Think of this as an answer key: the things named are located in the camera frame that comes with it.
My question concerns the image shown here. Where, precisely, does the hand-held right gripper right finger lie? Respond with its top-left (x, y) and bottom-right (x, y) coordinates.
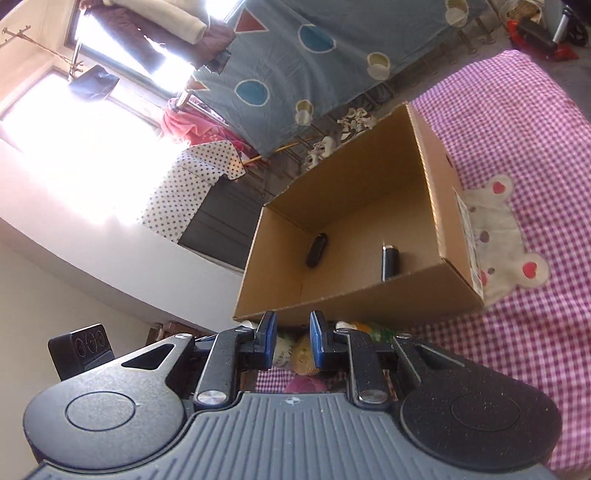
top-left (308, 310), bottom-right (467, 408)

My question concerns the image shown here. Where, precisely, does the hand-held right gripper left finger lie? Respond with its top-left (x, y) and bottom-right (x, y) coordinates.
top-left (121, 310), bottom-right (279, 409)

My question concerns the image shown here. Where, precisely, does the pink soft object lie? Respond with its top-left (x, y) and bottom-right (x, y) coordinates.
top-left (281, 375), bottom-right (329, 394)

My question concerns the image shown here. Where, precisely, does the green glue stick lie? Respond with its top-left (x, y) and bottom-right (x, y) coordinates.
top-left (355, 322), bottom-right (399, 343)

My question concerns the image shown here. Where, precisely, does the black key fob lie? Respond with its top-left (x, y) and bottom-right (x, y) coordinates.
top-left (305, 233), bottom-right (330, 269)

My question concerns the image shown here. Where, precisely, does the black lighter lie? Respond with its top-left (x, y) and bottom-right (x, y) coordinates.
top-left (380, 244), bottom-right (400, 282)

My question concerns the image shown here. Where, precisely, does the brown cardboard box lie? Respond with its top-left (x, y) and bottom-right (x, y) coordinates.
top-left (232, 102), bottom-right (486, 329)

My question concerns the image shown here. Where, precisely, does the yellow round object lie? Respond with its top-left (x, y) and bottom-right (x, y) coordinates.
top-left (294, 334), bottom-right (320, 376)

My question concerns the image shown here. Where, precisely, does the dark slatted crate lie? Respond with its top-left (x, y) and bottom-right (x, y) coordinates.
top-left (178, 176), bottom-right (265, 271)

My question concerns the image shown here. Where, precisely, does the white star-dotted cloth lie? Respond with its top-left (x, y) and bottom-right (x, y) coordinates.
top-left (137, 138), bottom-right (248, 244)

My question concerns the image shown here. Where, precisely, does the yellow pole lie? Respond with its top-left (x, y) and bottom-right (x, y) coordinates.
top-left (247, 140), bottom-right (302, 165)

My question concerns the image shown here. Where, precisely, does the pink cloth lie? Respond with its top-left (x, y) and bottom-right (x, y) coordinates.
top-left (161, 96), bottom-right (252, 155)

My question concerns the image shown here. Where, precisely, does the dark blue hanging cloth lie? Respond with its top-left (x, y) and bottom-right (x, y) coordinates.
top-left (68, 65), bottom-right (121, 102)

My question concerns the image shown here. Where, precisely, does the blue patterned sheet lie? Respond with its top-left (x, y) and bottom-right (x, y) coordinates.
top-left (185, 0), bottom-right (491, 158)

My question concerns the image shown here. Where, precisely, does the pink checked blanket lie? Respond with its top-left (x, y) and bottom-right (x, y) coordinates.
top-left (249, 49), bottom-right (591, 472)

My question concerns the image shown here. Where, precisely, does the maroon hanging garment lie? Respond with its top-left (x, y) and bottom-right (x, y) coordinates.
top-left (81, 0), bottom-right (237, 78)

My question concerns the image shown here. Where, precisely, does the white fleece jacket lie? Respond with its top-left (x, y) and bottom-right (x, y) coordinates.
top-left (107, 0), bottom-right (211, 45)

